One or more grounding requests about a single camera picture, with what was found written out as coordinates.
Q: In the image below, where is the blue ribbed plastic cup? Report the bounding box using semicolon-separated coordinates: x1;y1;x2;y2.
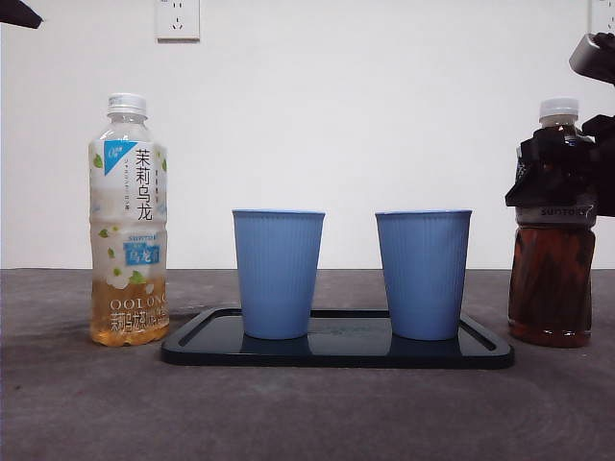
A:
374;208;473;342
231;208;327;341

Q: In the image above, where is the white wall socket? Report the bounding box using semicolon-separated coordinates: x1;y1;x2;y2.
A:
154;0;201;42
589;0;615;36

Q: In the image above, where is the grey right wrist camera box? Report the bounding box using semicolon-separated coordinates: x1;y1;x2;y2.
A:
568;32;615;89

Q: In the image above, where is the dark oolong tea bottle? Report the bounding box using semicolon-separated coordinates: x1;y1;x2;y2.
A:
507;97;597;350

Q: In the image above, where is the jasmine oolong tea bottle white label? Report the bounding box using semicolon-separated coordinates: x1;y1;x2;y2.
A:
87;92;171;348

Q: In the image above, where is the dark rectangular tray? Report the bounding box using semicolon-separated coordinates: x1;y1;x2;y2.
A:
160;307;516;370

